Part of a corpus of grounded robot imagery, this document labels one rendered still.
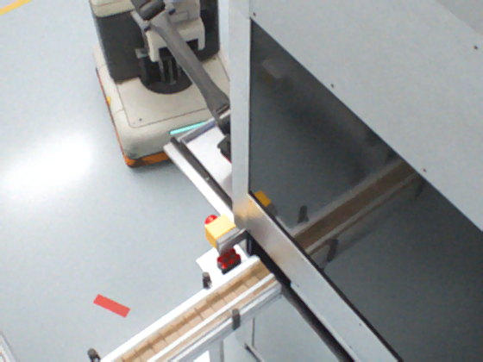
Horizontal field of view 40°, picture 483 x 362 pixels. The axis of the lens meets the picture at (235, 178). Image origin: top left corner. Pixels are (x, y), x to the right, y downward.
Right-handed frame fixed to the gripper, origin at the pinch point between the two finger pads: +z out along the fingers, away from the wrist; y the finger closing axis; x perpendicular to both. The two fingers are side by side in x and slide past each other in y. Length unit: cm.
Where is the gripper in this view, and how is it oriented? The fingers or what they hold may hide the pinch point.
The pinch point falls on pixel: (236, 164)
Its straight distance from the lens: 207.5
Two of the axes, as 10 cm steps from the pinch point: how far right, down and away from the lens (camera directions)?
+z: 0.3, 5.6, 8.3
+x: 6.3, -6.5, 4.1
